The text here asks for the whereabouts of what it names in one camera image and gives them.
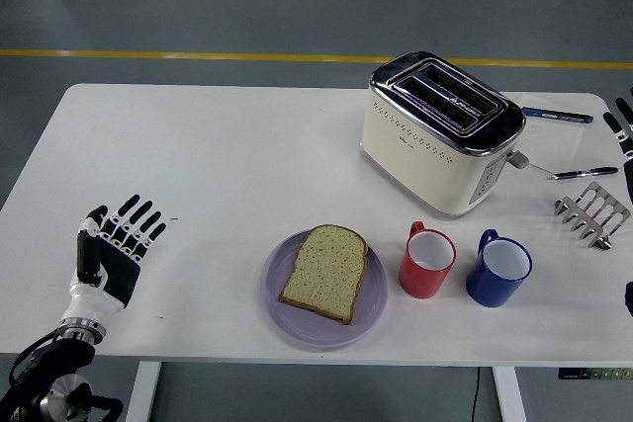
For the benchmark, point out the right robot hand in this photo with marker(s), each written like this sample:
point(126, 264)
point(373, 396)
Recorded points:
point(627, 135)

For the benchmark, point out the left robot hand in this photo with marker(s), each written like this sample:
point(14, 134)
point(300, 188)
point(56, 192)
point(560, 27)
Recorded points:
point(121, 274)

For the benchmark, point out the purple plastic plate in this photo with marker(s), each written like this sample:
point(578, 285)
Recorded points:
point(277, 323)

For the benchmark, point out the brown bread slice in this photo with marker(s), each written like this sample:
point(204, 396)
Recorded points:
point(326, 274)

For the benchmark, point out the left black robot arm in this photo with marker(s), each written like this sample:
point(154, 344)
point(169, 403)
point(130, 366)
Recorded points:
point(54, 358)

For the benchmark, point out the black ballpoint pen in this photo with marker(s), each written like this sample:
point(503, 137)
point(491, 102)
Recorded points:
point(586, 173)

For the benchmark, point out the white paper sheet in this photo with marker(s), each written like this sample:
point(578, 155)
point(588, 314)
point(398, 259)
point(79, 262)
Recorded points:
point(554, 143)

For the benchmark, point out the blue marker pen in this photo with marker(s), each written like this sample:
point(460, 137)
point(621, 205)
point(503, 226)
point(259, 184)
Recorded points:
point(554, 114)

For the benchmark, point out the metal toast rack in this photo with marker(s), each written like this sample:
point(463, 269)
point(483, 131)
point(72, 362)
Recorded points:
point(610, 217)

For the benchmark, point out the white table leg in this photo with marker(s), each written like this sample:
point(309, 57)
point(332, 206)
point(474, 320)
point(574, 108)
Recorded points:
point(143, 392)
point(509, 395)

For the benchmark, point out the blue enamel mug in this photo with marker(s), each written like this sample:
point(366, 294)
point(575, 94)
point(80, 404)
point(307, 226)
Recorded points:
point(487, 291)

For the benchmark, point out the cream and chrome toaster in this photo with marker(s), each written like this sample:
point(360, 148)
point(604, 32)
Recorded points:
point(415, 165)

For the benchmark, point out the black table control panel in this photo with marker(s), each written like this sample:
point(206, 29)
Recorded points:
point(593, 373)

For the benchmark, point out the red enamel mug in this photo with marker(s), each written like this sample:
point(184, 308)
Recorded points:
point(420, 283)

